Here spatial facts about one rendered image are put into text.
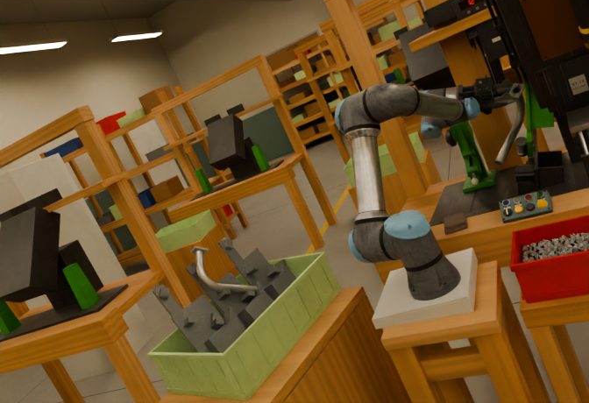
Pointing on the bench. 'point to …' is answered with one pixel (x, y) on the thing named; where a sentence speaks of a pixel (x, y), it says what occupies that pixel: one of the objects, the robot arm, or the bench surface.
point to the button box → (526, 208)
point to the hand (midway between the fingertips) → (518, 93)
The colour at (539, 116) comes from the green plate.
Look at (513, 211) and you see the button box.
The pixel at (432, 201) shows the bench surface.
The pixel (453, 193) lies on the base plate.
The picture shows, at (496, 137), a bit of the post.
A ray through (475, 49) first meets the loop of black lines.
